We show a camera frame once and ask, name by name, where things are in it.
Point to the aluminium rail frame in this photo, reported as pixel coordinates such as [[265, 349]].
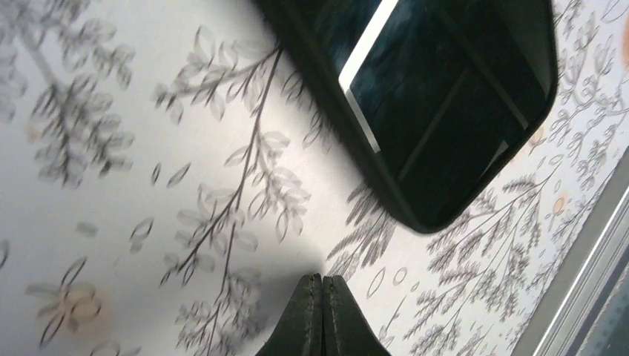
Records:
[[595, 265]]

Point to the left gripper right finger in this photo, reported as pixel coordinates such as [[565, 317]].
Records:
[[346, 331]]

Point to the black phone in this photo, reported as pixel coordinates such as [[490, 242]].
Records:
[[431, 98]]

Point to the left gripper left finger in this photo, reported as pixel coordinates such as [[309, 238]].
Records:
[[299, 330]]

